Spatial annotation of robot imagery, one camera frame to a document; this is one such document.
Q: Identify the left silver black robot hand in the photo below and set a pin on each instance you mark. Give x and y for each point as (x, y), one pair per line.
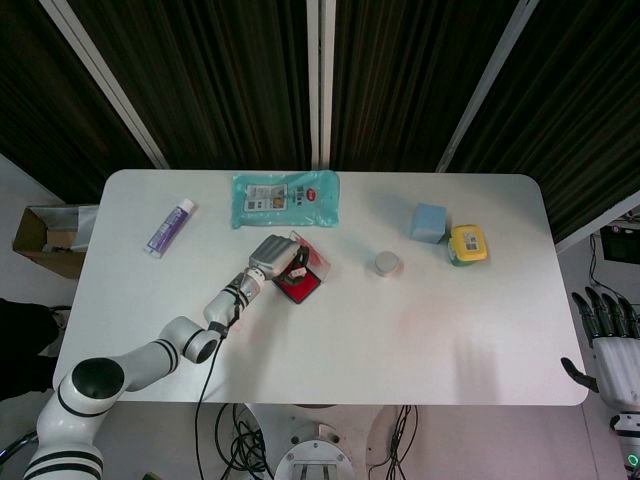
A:
(272, 252)

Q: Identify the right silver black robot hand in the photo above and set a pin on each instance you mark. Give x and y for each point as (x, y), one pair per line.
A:
(617, 360)

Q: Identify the white red stamp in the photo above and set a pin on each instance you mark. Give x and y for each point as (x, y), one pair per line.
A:
(298, 273)

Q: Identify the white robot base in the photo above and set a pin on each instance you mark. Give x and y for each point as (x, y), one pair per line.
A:
(312, 455)

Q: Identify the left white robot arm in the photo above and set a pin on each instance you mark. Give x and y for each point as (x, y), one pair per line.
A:
(145, 357)

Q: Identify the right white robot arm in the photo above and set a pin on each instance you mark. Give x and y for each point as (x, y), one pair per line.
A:
(627, 445)

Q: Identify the red ink pad clear lid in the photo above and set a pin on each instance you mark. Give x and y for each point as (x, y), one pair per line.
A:
(301, 293)

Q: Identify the teal wet wipes pack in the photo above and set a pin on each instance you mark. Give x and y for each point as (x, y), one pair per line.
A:
(285, 200)

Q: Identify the purple toothpaste tube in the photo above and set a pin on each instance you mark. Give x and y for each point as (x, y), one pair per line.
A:
(169, 229)

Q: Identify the small monitor device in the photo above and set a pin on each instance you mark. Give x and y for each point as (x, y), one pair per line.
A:
(622, 245)

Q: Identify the light blue cube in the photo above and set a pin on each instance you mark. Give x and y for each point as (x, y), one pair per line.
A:
(428, 224)

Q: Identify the dark pleated curtain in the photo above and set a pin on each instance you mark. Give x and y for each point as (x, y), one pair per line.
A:
(215, 75)
(410, 75)

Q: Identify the green tub yellow lid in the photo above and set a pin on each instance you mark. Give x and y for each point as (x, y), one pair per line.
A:
(469, 245)

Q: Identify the brown cardboard box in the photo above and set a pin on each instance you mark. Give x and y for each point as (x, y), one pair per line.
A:
(35, 250)

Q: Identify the black bulky object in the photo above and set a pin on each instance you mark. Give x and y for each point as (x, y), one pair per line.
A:
(25, 345)

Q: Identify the white upright frame post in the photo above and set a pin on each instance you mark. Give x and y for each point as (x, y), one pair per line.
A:
(320, 75)

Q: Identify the white slanted frame post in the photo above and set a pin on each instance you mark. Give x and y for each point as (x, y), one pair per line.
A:
(102, 75)
(489, 75)

